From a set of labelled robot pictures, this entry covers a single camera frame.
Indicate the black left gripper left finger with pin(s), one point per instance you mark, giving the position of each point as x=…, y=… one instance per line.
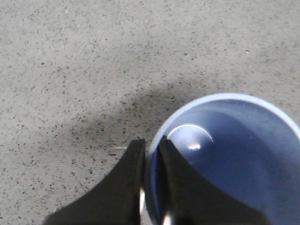
x=115, y=200

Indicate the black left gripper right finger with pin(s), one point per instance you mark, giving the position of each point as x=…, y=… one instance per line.
x=189, y=199

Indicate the blue plastic cup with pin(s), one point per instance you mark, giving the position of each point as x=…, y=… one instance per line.
x=243, y=145

